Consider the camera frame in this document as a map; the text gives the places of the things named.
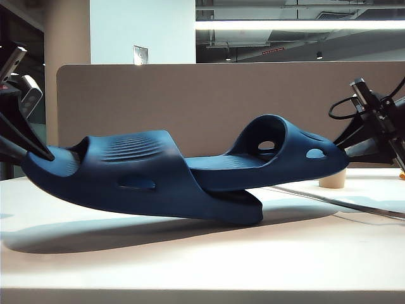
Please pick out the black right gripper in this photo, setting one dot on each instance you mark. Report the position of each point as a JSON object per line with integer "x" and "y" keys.
{"x": 389, "y": 133}

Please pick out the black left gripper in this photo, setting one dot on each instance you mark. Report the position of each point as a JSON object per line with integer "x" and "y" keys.
{"x": 12, "y": 60}

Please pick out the dark blue rubber slipper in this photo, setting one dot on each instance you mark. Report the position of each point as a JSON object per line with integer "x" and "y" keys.
{"x": 126, "y": 196}
{"x": 228, "y": 164}

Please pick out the beige paper cup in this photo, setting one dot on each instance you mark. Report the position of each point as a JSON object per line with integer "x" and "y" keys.
{"x": 332, "y": 180}

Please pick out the red ceiling sign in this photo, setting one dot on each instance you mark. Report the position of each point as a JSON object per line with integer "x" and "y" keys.
{"x": 272, "y": 50}

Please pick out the white ceiling light strip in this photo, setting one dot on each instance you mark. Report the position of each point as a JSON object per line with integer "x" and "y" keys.
{"x": 284, "y": 25}

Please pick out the brown desk partition panel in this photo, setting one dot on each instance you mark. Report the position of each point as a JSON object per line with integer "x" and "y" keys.
{"x": 190, "y": 95}

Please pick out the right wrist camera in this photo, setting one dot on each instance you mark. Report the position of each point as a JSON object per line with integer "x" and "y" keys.
{"x": 362, "y": 92}

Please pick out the silver metal wall plate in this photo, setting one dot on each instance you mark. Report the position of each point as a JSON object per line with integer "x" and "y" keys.
{"x": 140, "y": 54}

